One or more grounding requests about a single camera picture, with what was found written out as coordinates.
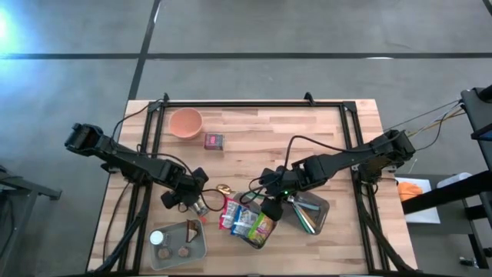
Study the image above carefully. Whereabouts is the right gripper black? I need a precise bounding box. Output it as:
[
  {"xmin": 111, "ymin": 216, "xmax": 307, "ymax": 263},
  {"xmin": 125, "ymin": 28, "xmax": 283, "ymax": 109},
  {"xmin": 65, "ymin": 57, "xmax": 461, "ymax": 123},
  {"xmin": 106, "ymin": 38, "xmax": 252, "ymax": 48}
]
[{"xmin": 260, "ymin": 168, "xmax": 299, "ymax": 222}]

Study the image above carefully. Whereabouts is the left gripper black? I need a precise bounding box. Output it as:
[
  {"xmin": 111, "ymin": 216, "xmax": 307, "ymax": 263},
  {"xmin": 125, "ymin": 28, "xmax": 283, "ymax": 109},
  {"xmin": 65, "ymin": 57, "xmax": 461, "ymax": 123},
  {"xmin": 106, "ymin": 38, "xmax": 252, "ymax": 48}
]
[{"xmin": 160, "ymin": 167, "xmax": 211, "ymax": 210}]

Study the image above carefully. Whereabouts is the glass herb spice jar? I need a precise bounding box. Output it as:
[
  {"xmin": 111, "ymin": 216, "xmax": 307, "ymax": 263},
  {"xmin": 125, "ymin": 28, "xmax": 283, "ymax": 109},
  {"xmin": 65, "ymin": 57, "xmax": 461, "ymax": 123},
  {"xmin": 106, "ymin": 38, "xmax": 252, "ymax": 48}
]
[{"xmin": 188, "ymin": 199, "xmax": 211, "ymax": 219}]

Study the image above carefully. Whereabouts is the green pink ramen packet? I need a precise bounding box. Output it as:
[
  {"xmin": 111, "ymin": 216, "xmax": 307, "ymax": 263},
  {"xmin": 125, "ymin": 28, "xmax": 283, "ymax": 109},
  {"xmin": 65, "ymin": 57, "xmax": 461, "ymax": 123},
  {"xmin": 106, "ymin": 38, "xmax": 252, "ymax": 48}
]
[{"xmin": 247, "ymin": 211, "xmax": 277, "ymax": 248}]

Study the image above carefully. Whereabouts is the blue ramen packet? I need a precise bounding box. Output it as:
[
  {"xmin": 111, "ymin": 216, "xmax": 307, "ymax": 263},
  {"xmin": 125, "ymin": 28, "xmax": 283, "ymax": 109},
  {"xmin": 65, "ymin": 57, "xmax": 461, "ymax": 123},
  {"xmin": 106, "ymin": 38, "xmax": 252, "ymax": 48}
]
[{"xmin": 230, "ymin": 205, "xmax": 259, "ymax": 236}]

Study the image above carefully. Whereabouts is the spoon with wooden handle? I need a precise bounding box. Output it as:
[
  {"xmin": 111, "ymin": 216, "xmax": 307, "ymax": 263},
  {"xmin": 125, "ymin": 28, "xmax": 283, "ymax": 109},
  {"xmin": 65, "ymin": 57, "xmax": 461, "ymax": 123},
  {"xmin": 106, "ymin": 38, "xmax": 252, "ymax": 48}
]
[{"xmin": 291, "ymin": 202, "xmax": 311, "ymax": 234}]

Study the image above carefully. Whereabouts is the spoon with grey-blue handle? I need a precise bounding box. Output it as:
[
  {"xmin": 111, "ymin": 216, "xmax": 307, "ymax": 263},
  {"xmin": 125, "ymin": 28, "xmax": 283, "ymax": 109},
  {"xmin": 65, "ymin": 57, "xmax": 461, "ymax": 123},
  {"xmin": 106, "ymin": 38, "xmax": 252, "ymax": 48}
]
[{"xmin": 294, "ymin": 199, "xmax": 321, "ymax": 212}]

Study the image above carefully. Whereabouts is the red ramen packet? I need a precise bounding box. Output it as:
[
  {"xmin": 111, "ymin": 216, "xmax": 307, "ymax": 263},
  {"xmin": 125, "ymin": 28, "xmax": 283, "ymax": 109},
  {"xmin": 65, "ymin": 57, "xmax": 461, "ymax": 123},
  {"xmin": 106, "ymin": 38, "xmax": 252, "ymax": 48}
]
[{"xmin": 218, "ymin": 197, "xmax": 240, "ymax": 231}]

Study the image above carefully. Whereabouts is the silver spoon green handle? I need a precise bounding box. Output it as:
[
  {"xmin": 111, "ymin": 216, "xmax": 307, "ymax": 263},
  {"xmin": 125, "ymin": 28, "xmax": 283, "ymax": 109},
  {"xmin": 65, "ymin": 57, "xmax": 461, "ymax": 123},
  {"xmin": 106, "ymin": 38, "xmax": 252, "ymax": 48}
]
[{"xmin": 291, "ymin": 198, "xmax": 317, "ymax": 235}]

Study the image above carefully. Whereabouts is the dark grey translucent bin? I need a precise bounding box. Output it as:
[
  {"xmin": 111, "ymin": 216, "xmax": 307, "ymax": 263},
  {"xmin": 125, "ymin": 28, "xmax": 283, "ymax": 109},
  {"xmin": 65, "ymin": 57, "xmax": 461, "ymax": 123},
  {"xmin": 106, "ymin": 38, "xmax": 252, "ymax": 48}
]
[{"xmin": 282, "ymin": 191, "xmax": 331, "ymax": 235}]

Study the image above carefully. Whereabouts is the white round lid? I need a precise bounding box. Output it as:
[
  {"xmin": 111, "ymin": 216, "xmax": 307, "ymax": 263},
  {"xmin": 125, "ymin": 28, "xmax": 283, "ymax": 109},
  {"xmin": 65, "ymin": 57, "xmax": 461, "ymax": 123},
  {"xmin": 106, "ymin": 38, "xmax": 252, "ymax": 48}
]
[{"xmin": 148, "ymin": 229, "xmax": 165, "ymax": 246}]

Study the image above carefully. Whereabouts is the small maroon packet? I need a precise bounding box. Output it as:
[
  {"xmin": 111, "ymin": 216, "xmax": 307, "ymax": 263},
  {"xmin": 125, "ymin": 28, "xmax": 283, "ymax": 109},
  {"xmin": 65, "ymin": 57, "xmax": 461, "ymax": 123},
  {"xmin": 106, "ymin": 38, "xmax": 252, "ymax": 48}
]
[{"xmin": 203, "ymin": 132, "xmax": 226, "ymax": 152}]

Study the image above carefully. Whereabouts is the terracotta bowl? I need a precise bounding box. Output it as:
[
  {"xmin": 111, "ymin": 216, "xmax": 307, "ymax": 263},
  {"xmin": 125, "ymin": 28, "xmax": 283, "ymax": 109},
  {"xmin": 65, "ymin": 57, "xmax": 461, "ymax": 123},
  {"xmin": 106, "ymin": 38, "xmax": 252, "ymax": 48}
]
[{"xmin": 168, "ymin": 107, "xmax": 204, "ymax": 140}]

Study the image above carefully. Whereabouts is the light grey rectangular bin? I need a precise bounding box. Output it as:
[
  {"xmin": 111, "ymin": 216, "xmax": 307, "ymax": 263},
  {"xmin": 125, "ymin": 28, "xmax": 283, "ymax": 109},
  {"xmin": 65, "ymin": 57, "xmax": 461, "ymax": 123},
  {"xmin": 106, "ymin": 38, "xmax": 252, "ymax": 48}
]
[{"xmin": 148, "ymin": 219, "xmax": 208, "ymax": 272}]

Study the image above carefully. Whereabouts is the orange cloth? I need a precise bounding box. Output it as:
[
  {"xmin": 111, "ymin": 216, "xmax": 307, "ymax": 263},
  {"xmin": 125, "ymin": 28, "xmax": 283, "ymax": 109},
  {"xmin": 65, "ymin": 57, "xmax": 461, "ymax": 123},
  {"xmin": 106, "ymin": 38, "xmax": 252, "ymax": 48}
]
[{"xmin": 397, "ymin": 181, "xmax": 424, "ymax": 203}]

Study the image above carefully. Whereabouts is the white board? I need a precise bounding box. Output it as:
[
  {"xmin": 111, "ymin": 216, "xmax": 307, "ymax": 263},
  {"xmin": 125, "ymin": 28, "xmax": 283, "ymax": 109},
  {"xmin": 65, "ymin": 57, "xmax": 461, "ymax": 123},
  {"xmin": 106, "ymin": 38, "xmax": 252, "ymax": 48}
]
[{"xmin": 394, "ymin": 176, "xmax": 442, "ymax": 225}]

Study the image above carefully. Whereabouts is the black metal furniture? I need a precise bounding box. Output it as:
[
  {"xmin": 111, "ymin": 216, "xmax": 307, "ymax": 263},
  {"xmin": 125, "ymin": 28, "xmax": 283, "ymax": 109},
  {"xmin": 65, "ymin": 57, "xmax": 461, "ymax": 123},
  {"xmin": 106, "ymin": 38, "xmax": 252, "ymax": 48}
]
[{"xmin": 0, "ymin": 163, "xmax": 63, "ymax": 270}]

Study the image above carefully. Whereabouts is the black diagonal bar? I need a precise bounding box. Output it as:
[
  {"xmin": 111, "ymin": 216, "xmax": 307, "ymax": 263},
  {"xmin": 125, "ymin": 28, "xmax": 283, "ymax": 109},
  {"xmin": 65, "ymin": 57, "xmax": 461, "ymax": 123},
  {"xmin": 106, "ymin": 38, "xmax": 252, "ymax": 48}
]
[{"xmin": 401, "ymin": 170, "xmax": 492, "ymax": 215}]

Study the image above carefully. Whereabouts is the white plastic box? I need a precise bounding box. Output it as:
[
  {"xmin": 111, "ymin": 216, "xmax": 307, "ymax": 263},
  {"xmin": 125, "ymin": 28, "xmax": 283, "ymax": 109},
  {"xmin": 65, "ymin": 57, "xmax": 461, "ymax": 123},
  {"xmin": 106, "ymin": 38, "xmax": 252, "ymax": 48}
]
[{"xmin": 436, "ymin": 172, "xmax": 474, "ymax": 189}]

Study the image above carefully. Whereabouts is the small black floor object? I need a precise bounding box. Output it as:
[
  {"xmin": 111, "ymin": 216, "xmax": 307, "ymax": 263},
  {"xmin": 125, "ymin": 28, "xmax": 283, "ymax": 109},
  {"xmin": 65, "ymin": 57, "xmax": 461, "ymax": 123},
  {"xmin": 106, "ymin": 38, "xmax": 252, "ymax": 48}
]
[{"xmin": 459, "ymin": 256, "xmax": 480, "ymax": 269}]

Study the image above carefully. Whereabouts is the black equipment cart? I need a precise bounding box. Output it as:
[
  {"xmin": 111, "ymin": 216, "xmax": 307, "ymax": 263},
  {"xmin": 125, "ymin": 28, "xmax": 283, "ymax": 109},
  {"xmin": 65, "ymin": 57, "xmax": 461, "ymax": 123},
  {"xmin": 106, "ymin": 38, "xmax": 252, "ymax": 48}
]
[{"xmin": 460, "ymin": 84, "xmax": 492, "ymax": 270}]

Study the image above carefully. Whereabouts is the pale grey bin with handle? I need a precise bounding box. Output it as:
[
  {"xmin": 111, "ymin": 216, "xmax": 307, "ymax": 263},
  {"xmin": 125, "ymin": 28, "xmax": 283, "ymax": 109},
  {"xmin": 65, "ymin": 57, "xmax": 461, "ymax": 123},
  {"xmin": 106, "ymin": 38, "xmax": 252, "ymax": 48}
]
[{"xmin": 226, "ymin": 191, "xmax": 278, "ymax": 250}]

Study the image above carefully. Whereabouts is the left arm black wrist cable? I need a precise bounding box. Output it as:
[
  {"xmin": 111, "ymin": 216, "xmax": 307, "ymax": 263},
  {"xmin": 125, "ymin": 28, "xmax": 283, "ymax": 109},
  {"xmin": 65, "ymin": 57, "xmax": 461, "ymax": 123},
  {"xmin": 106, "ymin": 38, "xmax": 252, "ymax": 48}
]
[{"xmin": 136, "ymin": 144, "xmax": 228, "ymax": 214}]

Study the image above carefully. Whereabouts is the arm black wrist cable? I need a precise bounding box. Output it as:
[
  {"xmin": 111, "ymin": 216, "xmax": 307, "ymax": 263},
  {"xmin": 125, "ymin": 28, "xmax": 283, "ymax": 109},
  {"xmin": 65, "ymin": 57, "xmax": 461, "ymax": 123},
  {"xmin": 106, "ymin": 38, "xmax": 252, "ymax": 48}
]
[
  {"xmin": 238, "ymin": 134, "xmax": 372, "ymax": 205},
  {"xmin": 136, "ymin": 144, "xmax": 228, "ymax": 214}
]

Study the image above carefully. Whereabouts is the right arm black wrist cable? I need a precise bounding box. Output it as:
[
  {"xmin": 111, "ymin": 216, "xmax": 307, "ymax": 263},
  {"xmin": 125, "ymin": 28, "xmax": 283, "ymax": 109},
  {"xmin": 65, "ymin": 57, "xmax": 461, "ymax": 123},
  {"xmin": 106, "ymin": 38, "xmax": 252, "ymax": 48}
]
[{"xmin": 238, "ymin": 134, "xmax": 372, "ymax": 205}]

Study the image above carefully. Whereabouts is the left arm black supply cable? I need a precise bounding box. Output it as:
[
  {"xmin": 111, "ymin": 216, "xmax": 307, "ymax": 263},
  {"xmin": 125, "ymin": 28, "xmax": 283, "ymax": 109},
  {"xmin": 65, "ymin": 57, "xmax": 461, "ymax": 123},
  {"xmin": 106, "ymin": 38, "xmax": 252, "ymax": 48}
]
[{"xmin": 111, "ymin": 98, "xmax": 166, "ymax": 145}]

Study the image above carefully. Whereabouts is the black aluminium table frame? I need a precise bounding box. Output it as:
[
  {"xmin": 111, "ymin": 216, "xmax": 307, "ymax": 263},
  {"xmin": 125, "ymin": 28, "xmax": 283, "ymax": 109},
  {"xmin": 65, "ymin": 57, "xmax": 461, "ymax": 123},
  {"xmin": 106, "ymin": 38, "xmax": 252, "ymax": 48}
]
[{"xmin": 91, "ymin": 91, "xmax": 420, "ymax": 276}]

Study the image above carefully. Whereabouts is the thin dark cable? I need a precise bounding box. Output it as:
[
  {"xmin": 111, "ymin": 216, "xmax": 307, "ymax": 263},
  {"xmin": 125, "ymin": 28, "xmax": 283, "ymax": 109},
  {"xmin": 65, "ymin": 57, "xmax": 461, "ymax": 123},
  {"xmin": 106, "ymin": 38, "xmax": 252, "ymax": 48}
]
[{"xmin": 101, "ymin": 183, "xmax": 130, "ymax": 262}]

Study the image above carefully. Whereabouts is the black cable to cart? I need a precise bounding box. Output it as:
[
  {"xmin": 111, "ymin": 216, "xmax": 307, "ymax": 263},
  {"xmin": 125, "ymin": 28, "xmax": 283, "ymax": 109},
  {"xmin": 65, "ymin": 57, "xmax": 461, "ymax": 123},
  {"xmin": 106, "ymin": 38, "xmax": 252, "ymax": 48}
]
[{"xmin": 414, "ymin": 100, "xmax": 464, "ymax": 153}]

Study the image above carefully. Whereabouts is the yellow cable to cart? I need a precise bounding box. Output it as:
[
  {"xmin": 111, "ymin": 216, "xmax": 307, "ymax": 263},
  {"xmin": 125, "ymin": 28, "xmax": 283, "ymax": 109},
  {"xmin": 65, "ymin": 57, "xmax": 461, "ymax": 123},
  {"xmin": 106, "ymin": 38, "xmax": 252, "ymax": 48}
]
[{"xmin": 407, "ymin": 108, "xmax": 465, "ymax": 138}]

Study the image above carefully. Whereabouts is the grey cable to cart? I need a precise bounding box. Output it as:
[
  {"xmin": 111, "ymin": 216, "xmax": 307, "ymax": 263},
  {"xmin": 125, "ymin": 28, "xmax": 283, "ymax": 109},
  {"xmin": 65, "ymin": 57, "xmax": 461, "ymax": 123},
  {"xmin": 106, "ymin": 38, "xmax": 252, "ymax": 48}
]
[{"xmin": 384, "ymin": 99, "xmax": 462, "ymax": 132}]

